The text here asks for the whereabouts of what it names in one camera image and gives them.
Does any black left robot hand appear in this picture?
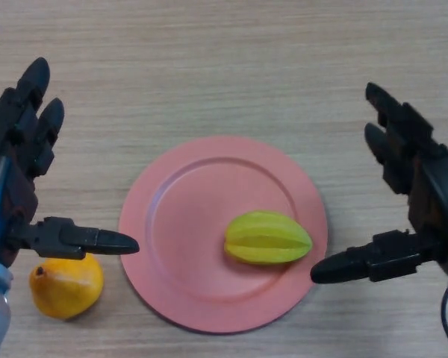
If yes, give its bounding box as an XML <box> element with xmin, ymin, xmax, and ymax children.
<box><xmin>0</xmin><ymin>57</ymin><xmax>140</xmax><ymax>269</ymax></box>

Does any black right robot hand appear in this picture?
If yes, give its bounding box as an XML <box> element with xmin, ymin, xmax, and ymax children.
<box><xmin>310</xmin><ymin>81</ymin><xmax>448</xmax><ymax>286</ymax></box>

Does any yellow starfruit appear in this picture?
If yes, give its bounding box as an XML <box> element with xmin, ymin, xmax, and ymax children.
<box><xmin>224</xmin><ymin>210</ymin><xmax>314</xmax><ymax>266</ymax></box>

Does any pink round plate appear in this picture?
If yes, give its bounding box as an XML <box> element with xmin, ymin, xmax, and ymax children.
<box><xmin>118</xmin><ymin>135</ymin><xmax>329</xmax><ymax>334</ymax></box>

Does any orange yellow pear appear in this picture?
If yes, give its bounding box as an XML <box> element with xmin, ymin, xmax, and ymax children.
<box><xmin>28</xmin><ymin>253</ymin><xmax>105</xmax><ymax>320</ymax></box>

